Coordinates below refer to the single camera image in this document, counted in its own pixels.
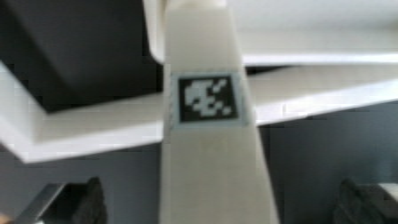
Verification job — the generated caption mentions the white desk top panel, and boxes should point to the white desk top panel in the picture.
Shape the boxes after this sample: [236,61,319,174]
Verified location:
[142,0,398,66]

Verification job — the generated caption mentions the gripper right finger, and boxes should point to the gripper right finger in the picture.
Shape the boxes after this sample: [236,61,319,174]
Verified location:
[332,179,398,224]

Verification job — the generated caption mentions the white U-shaped fence frame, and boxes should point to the white U-shaped fence frame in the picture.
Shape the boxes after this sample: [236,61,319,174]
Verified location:
[0,63,398,163]

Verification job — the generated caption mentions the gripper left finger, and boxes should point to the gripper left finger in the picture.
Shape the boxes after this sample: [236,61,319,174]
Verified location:
[12,177,108,224]

